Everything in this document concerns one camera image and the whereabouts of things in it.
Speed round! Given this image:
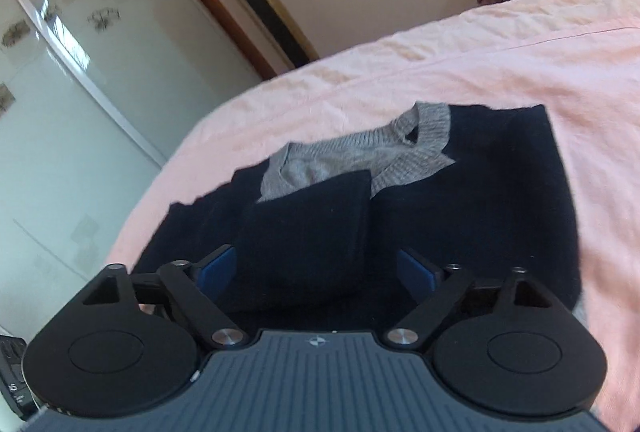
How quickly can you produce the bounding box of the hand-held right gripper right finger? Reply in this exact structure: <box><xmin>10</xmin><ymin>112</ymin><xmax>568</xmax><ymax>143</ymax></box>
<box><xmin>382</xmin><ymin>248</ymin><xmax>552</xmax><ymax>354</ymax></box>

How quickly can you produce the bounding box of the pink bed sheet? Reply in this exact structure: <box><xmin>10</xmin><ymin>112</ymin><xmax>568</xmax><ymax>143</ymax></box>
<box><xmin>102</xmin><ymin>0</ymin><xmax>640</xmax><ymax>432</ymax></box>

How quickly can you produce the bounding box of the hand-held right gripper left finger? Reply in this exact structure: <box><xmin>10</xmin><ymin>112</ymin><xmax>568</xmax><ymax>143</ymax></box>
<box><xmin>80</xmin><ymin>244</ymin><xmax>249</xmax><ymax>351</ymax></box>

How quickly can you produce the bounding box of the navy and grey knit sweater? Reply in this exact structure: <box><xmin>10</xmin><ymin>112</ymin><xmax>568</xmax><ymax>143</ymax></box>
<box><xmin>134</xmin><ymin>101</ymin><xmax>584</xmax><ymax>336</ymax></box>

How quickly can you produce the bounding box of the frosted glass wardrobe door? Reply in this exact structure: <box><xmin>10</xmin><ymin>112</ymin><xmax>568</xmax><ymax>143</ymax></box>
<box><xmin>0</xmin><ymin>0</ymin><xmax>264</xmax><ymax>338</ymax></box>

